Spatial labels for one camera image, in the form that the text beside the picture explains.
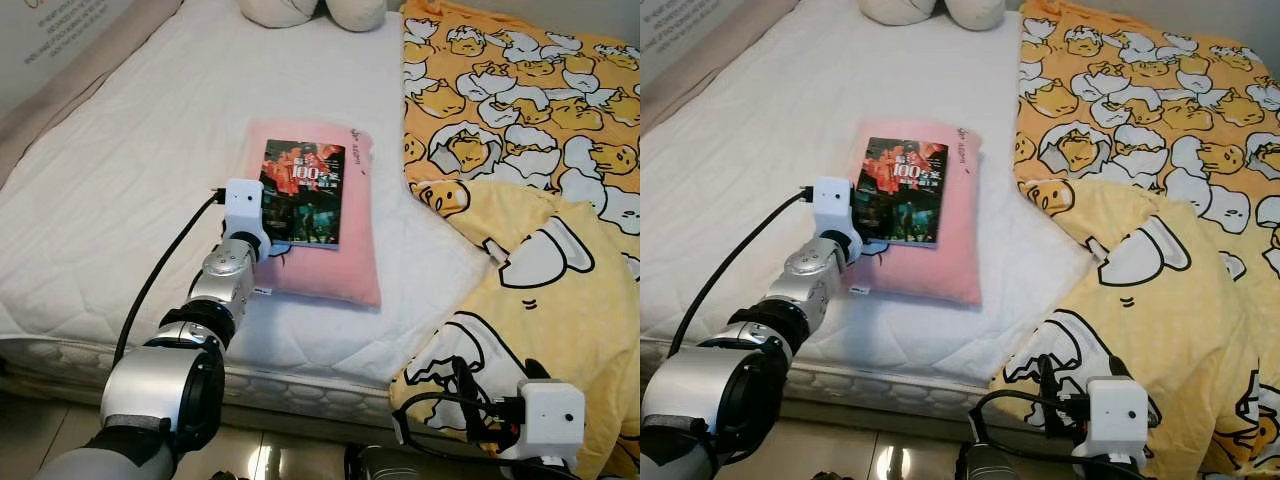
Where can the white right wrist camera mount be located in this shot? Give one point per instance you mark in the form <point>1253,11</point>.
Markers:
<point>1118,410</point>
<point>552,415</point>

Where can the white blue floral printed fabric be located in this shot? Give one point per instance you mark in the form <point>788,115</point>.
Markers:
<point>680,20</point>
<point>50,40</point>

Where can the white quilted mattress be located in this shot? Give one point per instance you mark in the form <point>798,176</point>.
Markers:
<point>120,200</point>
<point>740,190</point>

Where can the yellow cartoon egg blanket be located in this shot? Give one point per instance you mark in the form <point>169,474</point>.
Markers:
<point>1130,100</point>
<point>520,100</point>

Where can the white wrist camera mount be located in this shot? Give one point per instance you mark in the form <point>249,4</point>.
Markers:
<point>832,203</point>
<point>1118,410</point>
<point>552,415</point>
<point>243,205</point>

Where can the dark red cover book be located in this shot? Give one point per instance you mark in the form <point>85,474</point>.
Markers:
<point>300,190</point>
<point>900,190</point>

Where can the pink pillow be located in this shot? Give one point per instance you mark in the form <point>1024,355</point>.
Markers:
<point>350,270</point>
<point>955,265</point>

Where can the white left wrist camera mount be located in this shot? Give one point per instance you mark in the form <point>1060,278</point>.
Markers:
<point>832,203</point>
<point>243,205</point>

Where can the cream plush toy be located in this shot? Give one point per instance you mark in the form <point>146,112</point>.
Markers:
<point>975,12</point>
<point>355,12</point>

